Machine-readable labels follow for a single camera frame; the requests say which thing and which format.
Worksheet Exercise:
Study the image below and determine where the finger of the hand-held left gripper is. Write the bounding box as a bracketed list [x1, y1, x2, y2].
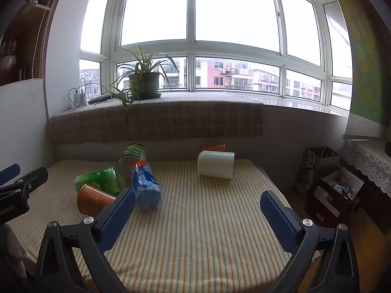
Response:
[0, 167, 49, 202]
[0, 164, 21, 187]

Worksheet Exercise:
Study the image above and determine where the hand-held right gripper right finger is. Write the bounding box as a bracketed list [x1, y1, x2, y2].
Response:
[260, 190, 360, 293]

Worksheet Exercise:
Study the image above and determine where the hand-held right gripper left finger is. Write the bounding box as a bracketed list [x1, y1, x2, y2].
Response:
[33, 188, 136, 293]

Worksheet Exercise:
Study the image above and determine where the orange paper cup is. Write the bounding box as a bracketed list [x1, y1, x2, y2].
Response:
[200, 142, 226, 153]
[77, 184, 117, 214]

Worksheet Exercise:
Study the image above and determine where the blue plastic bottle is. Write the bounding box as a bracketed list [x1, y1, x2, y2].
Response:
[130, 160, 163, 210]

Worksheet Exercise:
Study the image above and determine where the dark red cardboard box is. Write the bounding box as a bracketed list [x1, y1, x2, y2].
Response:
[305, 166, 366, 229]

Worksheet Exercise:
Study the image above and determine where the green drink can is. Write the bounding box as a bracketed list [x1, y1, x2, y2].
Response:
[117, 143, 147, 181]

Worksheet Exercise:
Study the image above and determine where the paper shopping bag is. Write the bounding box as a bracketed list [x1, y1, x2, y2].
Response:
[297, 146, 340, 196]

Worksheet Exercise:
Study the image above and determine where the striped tablecloth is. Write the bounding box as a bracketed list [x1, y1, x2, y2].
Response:
[6, 159, 294, 293]

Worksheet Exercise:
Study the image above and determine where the white paper roll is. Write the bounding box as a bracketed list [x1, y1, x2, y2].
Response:
[197, 150, 235, 180]

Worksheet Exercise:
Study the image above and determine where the black flat device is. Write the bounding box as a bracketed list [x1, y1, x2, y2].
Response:
[88, 94, 115, 105]

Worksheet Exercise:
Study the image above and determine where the white lace cloth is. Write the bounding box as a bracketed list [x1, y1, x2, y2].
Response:
[338, 114, 391, 195]

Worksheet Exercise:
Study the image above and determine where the potted spider plant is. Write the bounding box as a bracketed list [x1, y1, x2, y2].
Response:
[92, 44, 179, 113]

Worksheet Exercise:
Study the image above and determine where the brown wooden shelf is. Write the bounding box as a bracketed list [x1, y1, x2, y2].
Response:
[0, 0, 71, 86]

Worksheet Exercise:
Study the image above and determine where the white charger with cables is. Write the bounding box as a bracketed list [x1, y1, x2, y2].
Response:
[66, 78, 102, 112]

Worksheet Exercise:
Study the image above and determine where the beaded blind cord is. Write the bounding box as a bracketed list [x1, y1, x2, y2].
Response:
[30, 4, 52, 81]

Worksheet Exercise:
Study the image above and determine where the white window frame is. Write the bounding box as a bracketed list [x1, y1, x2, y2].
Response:
[79, 0, 354, 117]

